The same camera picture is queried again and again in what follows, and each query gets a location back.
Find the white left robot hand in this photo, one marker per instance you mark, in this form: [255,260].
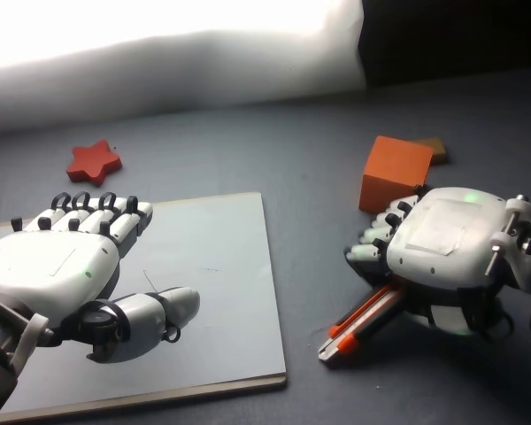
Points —
[53,265]

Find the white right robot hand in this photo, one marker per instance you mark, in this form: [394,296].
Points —
[442,239]

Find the orange black utility knife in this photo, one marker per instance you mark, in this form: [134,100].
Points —
[349,336]

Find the white board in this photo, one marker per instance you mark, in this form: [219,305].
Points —
[221,288]

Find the orange cube block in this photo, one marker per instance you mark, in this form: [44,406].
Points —
[394,172]

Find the tan wooden block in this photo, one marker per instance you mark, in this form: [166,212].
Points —
[438,150]

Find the red star block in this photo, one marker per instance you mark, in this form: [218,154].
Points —
[93,164]

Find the grey table cloth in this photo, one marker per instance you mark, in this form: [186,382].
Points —
[318,177]

